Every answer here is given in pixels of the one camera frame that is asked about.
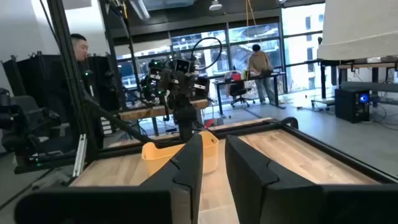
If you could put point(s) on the black padded chair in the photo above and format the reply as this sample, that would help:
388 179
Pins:
28 115

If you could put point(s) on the white ceiling light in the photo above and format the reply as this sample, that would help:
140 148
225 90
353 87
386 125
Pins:
215 5

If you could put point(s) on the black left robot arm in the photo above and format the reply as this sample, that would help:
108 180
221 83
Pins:
185 121

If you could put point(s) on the wood top side table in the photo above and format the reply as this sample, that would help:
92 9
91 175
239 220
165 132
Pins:
367 66

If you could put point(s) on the person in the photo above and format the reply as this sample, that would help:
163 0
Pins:
79 46
259 62

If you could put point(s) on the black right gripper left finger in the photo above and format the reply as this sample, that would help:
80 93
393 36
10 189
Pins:
186 174

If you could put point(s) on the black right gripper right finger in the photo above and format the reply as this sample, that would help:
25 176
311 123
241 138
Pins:
255 186

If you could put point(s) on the black office desk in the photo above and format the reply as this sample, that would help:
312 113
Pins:
276 90

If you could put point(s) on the wooden workbench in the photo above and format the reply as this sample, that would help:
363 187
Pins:
140 112

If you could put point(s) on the white shade table lamp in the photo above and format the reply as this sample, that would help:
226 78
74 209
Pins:
357 28

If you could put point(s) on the black panel screen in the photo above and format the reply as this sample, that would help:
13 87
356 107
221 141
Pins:
34 74

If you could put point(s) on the silver aluminium bracket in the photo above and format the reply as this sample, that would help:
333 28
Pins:
80 155

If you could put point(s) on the black computer tower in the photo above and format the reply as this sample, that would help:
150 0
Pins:
348 107

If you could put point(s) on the black office chair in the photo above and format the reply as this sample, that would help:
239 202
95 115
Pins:
237 88

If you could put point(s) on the orange wooden tray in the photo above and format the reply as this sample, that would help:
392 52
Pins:
155 160

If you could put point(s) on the black rig upright post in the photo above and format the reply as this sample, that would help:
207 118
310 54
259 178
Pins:
73 77

